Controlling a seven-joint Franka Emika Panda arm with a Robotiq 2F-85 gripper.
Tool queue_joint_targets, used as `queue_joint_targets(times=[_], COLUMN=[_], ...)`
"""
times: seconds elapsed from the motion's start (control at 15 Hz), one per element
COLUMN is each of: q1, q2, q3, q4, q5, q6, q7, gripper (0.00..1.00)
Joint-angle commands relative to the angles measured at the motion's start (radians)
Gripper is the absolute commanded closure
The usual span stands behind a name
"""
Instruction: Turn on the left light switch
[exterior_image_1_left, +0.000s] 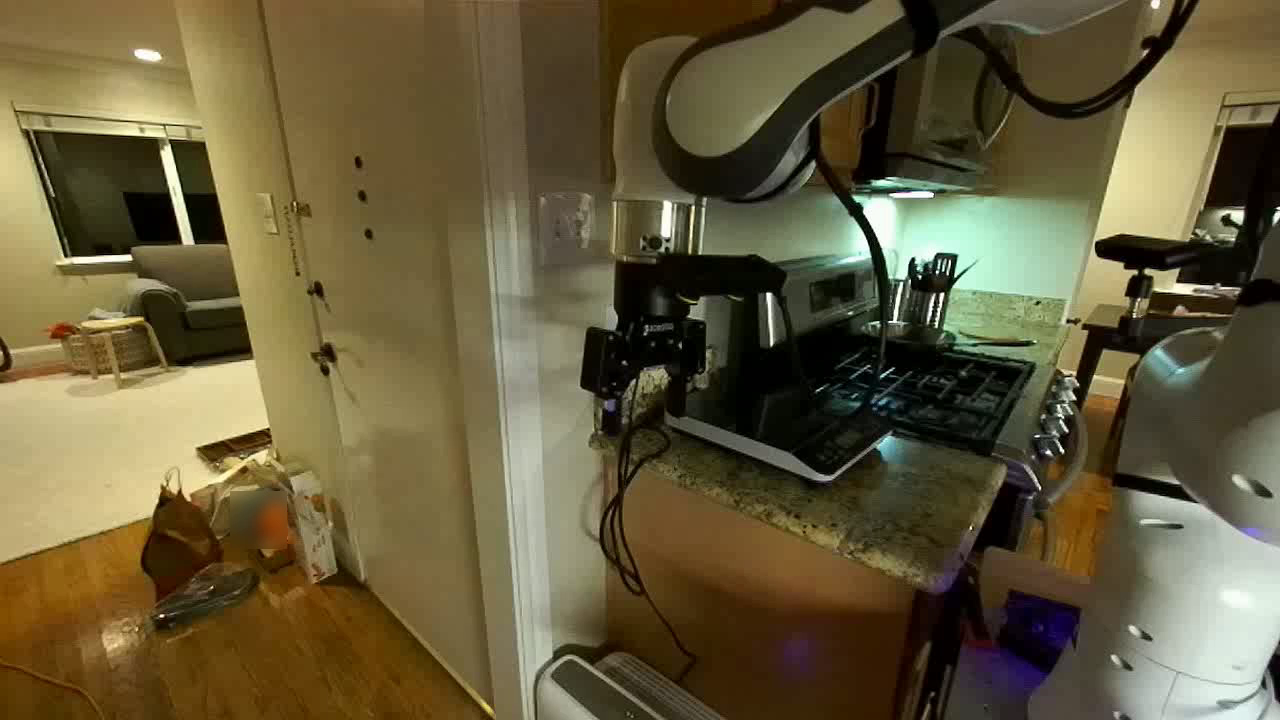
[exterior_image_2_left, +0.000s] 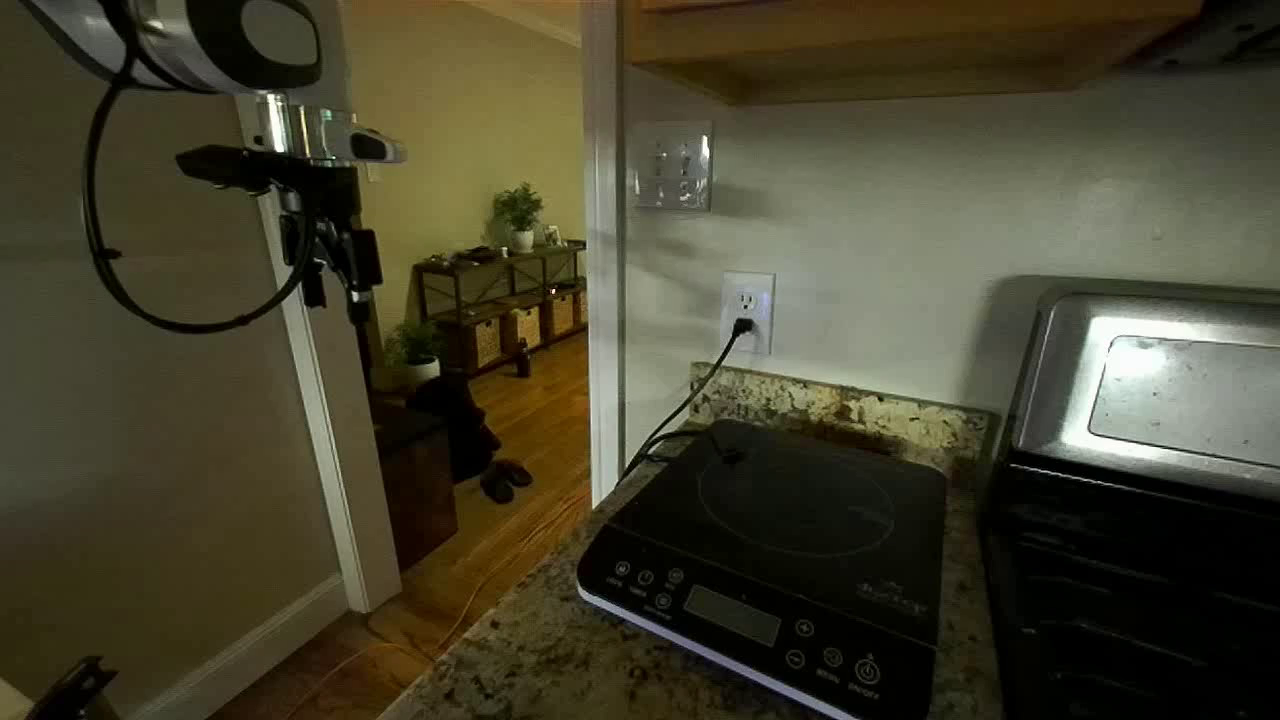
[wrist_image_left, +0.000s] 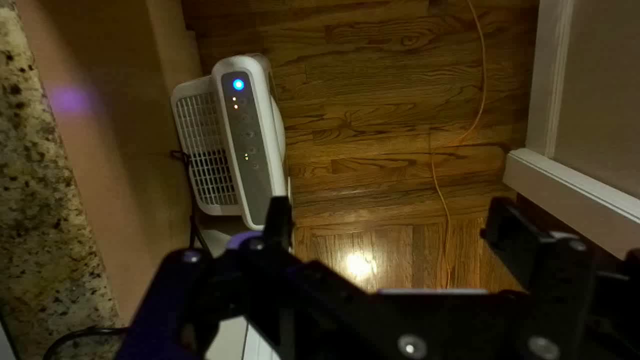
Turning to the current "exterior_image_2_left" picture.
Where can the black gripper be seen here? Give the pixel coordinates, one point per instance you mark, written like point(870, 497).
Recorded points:
point(321, 202)

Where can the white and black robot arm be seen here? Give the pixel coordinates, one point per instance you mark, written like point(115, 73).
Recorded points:
point(201, 41)

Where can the small potted green plant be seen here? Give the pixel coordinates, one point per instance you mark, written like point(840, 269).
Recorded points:
point(416, 350)

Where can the dark wooden shelf unit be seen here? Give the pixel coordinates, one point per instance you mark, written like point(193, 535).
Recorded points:
point(492, 287)

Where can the woven storage basket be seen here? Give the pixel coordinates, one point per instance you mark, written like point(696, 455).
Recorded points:
point(481, 346)
point(561, 315)
point(529, 331)

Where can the potted green plant white pot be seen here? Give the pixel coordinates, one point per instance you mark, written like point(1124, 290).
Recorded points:
point(518, 213)

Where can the black bag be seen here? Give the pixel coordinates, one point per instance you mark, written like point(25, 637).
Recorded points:
point(461, 425)

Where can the dark brown wooden box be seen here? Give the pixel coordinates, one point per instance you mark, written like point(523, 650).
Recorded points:
point(423, 492)

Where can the dark shoe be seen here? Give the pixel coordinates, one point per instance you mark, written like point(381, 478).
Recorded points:
point(515, 475)
point(498, 487)

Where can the white baseboard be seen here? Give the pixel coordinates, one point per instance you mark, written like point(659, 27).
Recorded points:
point(253, 644)

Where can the black clamp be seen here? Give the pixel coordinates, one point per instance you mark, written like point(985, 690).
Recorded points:
point(75, 686)

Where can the black induction cooktop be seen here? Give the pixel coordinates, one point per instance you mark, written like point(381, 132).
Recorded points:
point(787, 544)

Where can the steel and black toaster oven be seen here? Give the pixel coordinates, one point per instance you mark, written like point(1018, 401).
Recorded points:
point(1135, 535)

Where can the dark range hood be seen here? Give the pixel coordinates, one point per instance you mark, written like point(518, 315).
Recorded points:
point(1226, 32)

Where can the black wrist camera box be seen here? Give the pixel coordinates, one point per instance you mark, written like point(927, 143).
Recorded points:
point(243, 167)

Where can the white door frame post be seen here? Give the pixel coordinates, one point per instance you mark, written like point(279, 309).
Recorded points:
point(343, 466)

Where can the white wall corner trim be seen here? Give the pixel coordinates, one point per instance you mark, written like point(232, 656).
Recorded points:
point(606, 264)

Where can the white wall power outlet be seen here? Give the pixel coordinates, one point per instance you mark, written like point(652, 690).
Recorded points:
point(751, 300)

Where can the wooden wall cabinet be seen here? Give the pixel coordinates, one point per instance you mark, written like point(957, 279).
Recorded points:
point(907, 41)

